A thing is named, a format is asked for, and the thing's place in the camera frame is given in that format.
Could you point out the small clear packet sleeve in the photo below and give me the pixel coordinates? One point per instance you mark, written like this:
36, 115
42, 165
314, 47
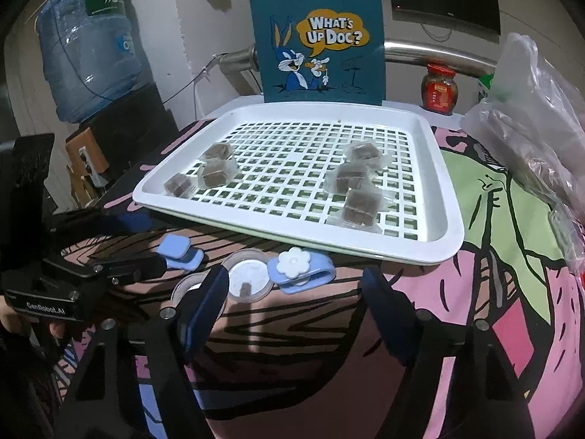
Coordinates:
569, 238

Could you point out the white power strip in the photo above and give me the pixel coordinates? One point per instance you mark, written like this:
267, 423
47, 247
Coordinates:
90, 167

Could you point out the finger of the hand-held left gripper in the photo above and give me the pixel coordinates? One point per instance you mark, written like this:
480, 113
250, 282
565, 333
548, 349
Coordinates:
132, 270
105, 225

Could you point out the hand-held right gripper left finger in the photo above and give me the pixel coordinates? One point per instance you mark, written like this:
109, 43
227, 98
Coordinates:
205, 324

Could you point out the round clear plastic lid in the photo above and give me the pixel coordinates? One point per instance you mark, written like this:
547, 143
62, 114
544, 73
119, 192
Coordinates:
249, 276
183, 290

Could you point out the white slotted plastic tray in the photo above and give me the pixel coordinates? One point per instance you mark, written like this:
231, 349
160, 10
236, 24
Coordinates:
292, 169

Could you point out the green white container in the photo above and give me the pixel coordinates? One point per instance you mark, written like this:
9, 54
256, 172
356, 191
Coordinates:
491, 88

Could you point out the blue clip with white flower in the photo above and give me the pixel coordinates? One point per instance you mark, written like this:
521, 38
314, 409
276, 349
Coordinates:
297, 267

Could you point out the large clear plastic bag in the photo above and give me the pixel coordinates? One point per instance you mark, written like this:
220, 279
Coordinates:
534, 119

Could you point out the wooden box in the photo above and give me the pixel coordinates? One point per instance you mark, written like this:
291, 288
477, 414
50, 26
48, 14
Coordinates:
75, 151

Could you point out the black water dispenser cabinet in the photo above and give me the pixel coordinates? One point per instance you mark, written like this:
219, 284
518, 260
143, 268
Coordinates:
132, 132

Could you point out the blue clip with square top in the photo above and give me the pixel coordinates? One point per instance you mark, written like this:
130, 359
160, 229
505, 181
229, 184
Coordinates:
178, 249

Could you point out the teal cartoon tote bag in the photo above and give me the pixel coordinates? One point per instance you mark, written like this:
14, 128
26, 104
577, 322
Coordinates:
315, 41

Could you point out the metal rail pipe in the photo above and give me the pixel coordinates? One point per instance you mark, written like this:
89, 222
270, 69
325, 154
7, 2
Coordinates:
429, 55

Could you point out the red lidded sauce jar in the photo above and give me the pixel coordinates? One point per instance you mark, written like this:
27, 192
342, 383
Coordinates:
439, 89

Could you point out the printed cartoon blanket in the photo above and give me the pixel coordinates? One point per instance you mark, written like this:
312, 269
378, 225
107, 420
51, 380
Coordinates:
292, 356

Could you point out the clear brown cube packet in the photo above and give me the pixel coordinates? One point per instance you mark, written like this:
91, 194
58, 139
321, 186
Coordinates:
349, 177
361, 206
363, 152
215, 174
178, 185
218, 152

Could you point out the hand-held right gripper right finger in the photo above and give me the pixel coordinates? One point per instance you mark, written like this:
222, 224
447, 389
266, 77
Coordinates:
388, 324

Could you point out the blue water jug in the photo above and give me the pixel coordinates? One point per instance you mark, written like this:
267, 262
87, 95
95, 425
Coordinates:
87, 50

